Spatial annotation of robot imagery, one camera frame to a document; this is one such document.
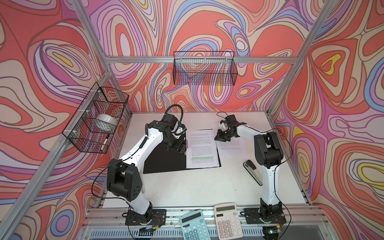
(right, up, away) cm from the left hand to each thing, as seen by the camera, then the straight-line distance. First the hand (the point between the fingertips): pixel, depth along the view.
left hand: (181, 146), depth 83 cm
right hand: (+23, +1, +20) cm, 30 cm away
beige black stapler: (+41, -13, +3) cm, 43 cm away
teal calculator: (+7, -36, -14) cm, 39 cm away
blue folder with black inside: (-12, -9, +8) cm, 17 cm away
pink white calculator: (+24, -34, -13) cm, 44 cm away
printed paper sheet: (+12, -5, +16) cm, 20 cm away
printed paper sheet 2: (+36, -3, +16) cm, 39 cm away
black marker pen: (-37, +2, -12) cm, 39 cm away
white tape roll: (-37, +15, -9) cm, 41 cm away
